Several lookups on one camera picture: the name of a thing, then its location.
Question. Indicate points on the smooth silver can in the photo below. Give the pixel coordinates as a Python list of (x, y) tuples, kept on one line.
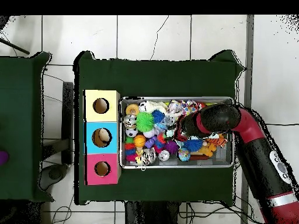
[(130, 121)]

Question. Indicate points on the toy burger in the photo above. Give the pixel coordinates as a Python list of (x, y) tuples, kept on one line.
[(132, 109)]

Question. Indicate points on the cream knitted cloth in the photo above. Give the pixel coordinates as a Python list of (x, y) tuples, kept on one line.
[(152, 106)]

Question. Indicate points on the small globe ball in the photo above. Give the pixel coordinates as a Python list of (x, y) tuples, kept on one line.
[(184, 154)]

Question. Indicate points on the dark green side table cloth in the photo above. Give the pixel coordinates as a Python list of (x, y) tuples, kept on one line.
[(21, 116)]

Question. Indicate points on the small orange basketball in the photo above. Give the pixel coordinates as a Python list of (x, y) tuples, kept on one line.
[(139, 141)]

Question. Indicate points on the mint green fuzzy cloth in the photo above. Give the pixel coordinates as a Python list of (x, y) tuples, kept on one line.
[(171, 132)]

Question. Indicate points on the blue spiky rubber ball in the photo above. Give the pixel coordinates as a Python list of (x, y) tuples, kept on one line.
[(158, 116)]

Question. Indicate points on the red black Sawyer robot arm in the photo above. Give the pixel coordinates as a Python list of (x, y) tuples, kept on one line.
[(219, 116)]

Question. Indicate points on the crushed silver can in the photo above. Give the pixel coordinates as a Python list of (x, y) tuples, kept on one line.
[(148, 155)]

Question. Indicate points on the beige ball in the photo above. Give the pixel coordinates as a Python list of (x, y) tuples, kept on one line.
[(104, 136)]

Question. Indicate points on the polka dot colourful cloth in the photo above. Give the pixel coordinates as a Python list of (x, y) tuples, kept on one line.
[(187, 106)]

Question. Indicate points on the black upright panel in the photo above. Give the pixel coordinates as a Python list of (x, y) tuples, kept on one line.
[(68, 116)]

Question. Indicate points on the wooden box with three holes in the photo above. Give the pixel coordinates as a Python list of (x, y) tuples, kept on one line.
[(112, 100)]

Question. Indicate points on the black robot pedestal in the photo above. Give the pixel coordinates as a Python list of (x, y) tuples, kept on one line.
[(154, 214)]

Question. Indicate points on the grey round floor base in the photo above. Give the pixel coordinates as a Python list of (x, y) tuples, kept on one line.
[(56, 173)]

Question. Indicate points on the purple object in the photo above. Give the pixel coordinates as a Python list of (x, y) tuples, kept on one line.
[(3, 157)]

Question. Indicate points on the green spiky rubber ball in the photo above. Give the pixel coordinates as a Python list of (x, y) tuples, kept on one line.
[(145, 121)]

